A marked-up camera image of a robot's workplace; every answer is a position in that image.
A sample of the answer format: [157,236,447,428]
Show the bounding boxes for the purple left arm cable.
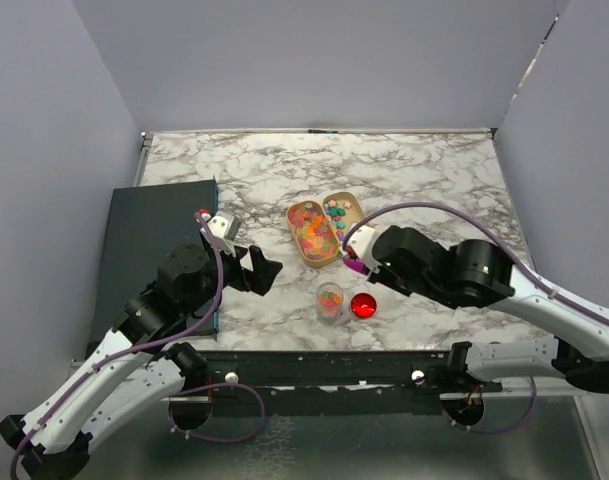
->
[9,209,225,479]

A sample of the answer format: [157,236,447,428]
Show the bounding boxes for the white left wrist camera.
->
[201,211,241,256]

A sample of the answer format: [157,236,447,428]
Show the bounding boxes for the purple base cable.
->
[448,377,538,435]
[167,380,267,445]

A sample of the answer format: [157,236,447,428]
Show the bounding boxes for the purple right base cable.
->
[448,377,538,435]

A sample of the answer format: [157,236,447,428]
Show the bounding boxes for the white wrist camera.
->
[343,226,380,274]
[201,211,241,256]

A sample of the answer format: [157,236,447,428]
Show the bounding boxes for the purple plastic scoop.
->
[343,256,370,276]

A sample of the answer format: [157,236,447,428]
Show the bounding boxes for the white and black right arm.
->
[348,226,609,394]

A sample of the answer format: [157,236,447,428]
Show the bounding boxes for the beige tray translucent star candies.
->
[286,200,340,268]

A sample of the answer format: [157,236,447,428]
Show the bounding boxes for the clear plastic cup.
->
[315,282,344,324]

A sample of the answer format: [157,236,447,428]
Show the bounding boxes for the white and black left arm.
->
[0,243,283,479]

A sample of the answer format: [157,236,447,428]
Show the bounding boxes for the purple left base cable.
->
[167,380,267,445]

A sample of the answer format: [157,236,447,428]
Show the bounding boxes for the beige tray opaque star candies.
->
[322,191,365,243]

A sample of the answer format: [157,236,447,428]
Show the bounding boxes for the dark box with blue edge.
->
[87,179,219,349]

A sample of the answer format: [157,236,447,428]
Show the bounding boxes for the red round lid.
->
[350,292,377,319]

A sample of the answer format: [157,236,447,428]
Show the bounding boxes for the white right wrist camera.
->
[343,226,380,274]

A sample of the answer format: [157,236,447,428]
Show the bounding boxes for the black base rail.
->
[179,350,501,417]

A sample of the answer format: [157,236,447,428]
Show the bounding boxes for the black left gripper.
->
[183,240,283,316]

